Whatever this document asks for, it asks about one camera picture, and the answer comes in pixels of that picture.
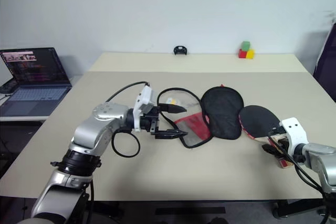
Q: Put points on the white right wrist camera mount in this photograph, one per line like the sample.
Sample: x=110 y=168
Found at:
x=295 y=129

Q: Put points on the red cube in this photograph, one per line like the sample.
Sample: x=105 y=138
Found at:
x=242 y=53

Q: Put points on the black rubber table tennis paddle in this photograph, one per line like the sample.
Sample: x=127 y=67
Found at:
x=257 y=121

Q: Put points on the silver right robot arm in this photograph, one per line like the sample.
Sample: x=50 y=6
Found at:
x=323 y=161

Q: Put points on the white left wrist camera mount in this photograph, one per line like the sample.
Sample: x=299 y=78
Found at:
x=145 y=98

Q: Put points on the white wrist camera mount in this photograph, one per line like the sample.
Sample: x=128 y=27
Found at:
x=145 y=98
x=295 y=129

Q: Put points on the green cube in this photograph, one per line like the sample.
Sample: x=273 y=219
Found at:
x=246 y=46

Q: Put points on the small black plastic object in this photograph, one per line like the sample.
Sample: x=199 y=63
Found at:
x=180 y=50

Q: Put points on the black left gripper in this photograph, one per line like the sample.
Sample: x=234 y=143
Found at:
x=150 y=123

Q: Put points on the black table frame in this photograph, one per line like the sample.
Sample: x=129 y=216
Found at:
x=189 y=211

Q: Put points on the dark open laptop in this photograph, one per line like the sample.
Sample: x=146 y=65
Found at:
x=36 y=95

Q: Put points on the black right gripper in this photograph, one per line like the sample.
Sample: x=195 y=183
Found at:
x=284 y=144

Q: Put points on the yellow cube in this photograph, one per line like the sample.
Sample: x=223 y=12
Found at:
x=250 y=54

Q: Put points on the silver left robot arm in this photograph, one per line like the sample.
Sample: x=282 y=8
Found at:
x=89 y=129

